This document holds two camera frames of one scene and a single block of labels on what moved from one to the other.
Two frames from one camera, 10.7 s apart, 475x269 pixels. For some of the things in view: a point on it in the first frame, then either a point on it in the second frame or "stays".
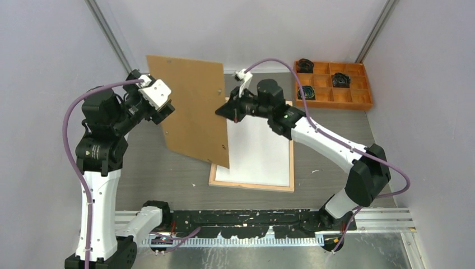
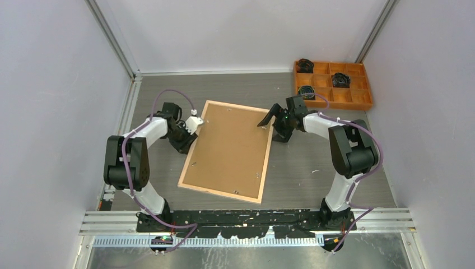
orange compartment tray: x=338 y=85 stays
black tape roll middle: x=340 y=80 stays
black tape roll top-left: x=304 y=65 stays
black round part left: x=309 y=93 stays
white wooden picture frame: x=259 y=157 to x=250 y=199
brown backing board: x=195 y=128 to x=231 y=152
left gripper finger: x=164 y=111 to x=184 y=144
